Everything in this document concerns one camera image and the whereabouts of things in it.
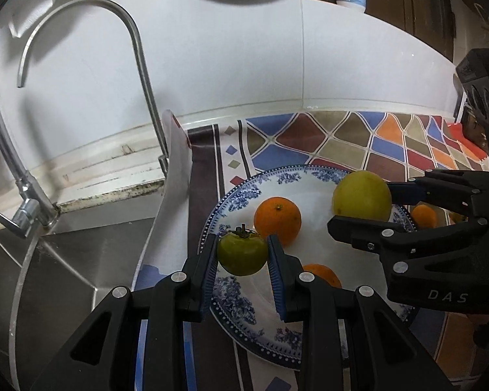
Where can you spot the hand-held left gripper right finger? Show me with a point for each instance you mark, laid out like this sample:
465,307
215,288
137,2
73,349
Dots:
275,277

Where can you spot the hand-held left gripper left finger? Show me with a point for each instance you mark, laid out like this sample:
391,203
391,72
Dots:
210,269

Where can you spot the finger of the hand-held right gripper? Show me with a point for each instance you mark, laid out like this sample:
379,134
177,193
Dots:
350,232
444,187

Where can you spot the green persimmon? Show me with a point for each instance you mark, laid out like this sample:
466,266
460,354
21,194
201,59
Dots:
242,254

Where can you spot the blue patterned white plate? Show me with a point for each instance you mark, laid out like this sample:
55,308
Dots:
318,246

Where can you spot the large yellow-green citrus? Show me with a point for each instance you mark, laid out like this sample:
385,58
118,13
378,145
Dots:
362,195

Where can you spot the large orange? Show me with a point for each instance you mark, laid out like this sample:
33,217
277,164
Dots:
277,220
324,275

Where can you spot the small orange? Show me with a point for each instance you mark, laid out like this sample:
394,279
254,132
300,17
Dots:
423,216

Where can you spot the colourful diamond pattern mat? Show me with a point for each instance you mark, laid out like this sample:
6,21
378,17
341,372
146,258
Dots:
309,130

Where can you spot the stainless steel sink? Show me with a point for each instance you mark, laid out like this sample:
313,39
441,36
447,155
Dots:
65,260

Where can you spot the chrome pull-down kitchen faucet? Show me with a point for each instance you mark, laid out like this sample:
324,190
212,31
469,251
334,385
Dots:
24,195

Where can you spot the slim gooseneck faucet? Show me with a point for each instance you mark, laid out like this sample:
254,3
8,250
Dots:
140,49

